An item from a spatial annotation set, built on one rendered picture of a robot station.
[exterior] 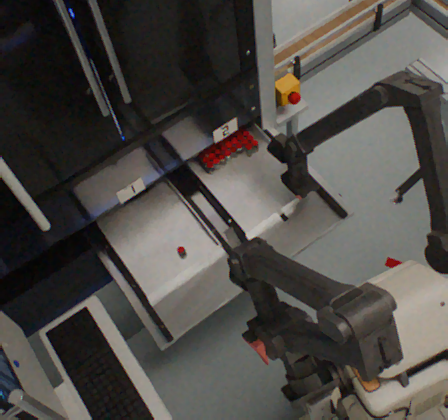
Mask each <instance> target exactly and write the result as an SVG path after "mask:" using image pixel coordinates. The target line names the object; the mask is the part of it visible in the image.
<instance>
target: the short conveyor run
mask: <svg viewBox="0 0 448 420"><path fill-rule="evenodd" d="M411 4H412V0H349V3H348V4H346V5H345V6H343V7H341V8H340V9H338V10H336V11H335V12H333V13H332V14H330V15H328V16H327V17H325V18H323V19H322V20H320V21H318V22H317V23H315V24H314V25H312V26H310V27H309V28H307V29H305V30H304V31H302V32H301V33H299V34H297V35H296V36H294V37H292V38H291V39H289V40H287V41H286V42H284V43H283V44H281V45H279V46H278V45H277V44H276V38H275V37H276V35H275V33H273V41H274V65H275V76H277V75H278V74H280V73H282V72H283V71H285V70H288V71H289V73H290V74H291V75H292V76H293V77H294V78H295V79H296V80H297V81H298V82H299V83H300V84H302V83H303V82H305V81H307V80H308V79H310V78H311V77H313V76H314V75H316V74H318V73H319V72H321V71H322V70H324V69H325V68H327V67H329V66H330V65H332V64H333V63H335V62H336V61H338V60H340V59H341V58H343V57H344V56H346V55H347V54H349V53H351V52H352V51H354V50H355V49H357V48H358V47H360V46H362V45H363V44H365V43H366V42H368V41H369V40H371V39H373V38H374V37H376V36H377V35H379V34H380V33H382V32H384V31H385V30H387V29H388V28H391V26H392V25H394V24H396V23H397V22H399V21H400V20H402V19H403V18H405V17H407V16H409V14H410V9H411Z"/></svg>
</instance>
